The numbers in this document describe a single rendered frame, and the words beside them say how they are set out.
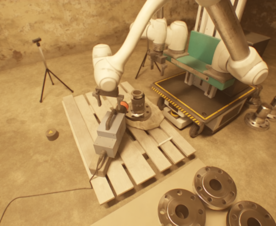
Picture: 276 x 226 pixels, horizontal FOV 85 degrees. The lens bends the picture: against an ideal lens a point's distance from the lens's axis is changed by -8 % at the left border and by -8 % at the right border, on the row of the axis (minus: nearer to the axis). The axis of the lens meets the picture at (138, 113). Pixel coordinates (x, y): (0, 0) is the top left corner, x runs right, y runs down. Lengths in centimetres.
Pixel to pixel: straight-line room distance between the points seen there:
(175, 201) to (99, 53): 88
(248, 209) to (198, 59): 114
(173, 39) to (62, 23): 234
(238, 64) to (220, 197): 75
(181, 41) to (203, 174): 104
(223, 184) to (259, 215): 24
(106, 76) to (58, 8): 274
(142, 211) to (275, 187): 106
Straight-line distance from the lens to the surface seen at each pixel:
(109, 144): 109
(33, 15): 334
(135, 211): 124
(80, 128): 150
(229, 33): 90
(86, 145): 136
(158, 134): 141
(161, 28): 121
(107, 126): 109
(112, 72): 71
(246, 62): 104
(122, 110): 129
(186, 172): 140
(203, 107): 149
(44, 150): 169
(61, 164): 153
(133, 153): 128
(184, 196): 105
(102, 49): 85
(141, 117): 151
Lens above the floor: 120
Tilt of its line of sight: 42 degrees down
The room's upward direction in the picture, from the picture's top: straight up
